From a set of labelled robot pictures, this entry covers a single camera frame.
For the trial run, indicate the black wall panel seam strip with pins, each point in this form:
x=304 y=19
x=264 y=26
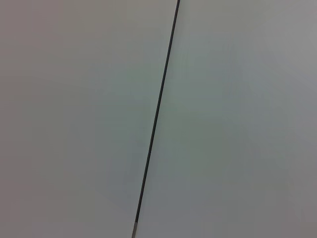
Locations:
x=158 y=99

